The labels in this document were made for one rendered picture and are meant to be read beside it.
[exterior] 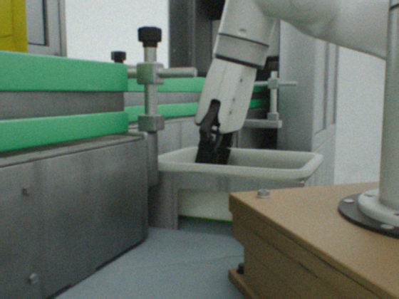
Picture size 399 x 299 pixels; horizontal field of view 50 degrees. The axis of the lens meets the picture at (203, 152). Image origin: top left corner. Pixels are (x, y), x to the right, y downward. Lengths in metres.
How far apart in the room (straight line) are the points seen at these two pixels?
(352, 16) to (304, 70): 0.67
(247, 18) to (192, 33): 0.83
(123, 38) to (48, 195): 0.65
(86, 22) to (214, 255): 0.56
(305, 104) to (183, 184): 0.82
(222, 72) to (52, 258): 0.32
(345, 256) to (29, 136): 0.27
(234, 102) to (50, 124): 0.27
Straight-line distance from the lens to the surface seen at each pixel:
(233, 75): 0.58
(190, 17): 1.41
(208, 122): 0.57
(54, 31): 0.81
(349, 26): 0.67
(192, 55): 1.41
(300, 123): 1.33
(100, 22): 0.93
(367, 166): 4.11
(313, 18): 0.57
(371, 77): 4.06
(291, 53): 1.34
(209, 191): 0.55
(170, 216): 0.58
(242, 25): 0.59
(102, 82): 0.47
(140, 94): 0.73
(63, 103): 0.43
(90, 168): 0.43
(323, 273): 0.28
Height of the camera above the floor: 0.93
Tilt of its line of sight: 8 degrees down
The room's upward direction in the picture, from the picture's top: straight up
